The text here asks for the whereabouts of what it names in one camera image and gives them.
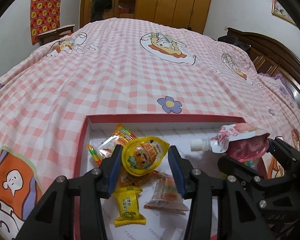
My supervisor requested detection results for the red shallow cardboard box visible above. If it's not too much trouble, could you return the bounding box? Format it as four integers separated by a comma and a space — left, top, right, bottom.
75, 114, 245, 239

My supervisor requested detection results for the yellow candy packet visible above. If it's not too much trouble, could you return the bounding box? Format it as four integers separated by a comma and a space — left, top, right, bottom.
114, 187, 147, 227

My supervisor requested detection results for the orange jelly cup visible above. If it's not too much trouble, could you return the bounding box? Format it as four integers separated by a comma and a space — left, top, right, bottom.
117, 167, 153, 187

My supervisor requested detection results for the yellow jelly cup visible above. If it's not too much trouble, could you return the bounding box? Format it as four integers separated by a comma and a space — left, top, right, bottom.
121, 136, 170, 177

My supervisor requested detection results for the pink drink pouch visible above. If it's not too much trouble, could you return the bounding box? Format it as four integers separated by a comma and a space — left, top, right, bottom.
190, 123, 270, 162

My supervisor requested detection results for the dark wooden side table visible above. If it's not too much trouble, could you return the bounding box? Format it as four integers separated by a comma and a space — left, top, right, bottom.
38, 24, 75, 46

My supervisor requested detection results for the wooden wardrobe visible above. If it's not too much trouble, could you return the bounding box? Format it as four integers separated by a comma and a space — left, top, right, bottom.
80, 0, 211, 33

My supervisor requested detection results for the orange striped candy wrapper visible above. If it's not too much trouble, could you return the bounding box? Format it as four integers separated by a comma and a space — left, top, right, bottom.
86, 124, 137, 167

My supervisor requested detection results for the dark wooden headboard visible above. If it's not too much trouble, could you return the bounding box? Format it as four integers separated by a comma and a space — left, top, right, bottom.
218, 28, 300, 107

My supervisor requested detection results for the pink checkered cartoon bedsheet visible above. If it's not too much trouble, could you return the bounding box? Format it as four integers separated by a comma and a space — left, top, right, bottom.
0, 18, 300, 239

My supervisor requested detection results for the blue clear candy bag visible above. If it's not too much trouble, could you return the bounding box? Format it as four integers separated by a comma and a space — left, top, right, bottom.
243, 158, 259, 171

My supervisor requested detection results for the clear colourful candy packet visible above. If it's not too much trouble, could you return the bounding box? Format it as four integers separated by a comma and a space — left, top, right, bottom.
143, 171, 189, 212

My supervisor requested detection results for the framed wall picture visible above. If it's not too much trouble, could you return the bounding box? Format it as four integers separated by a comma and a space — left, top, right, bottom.
271, 0, 296, 26

